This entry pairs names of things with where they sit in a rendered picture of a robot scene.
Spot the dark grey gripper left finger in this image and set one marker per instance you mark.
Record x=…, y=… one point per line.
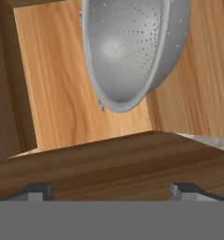
x=38, y=191

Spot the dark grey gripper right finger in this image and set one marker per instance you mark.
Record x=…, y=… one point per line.
x=186, y=191

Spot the dark wooden cabinet door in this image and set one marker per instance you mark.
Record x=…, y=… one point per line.
x=116, y=165

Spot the grey metal tea strainer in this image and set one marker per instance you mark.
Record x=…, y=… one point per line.
x=126, y=53

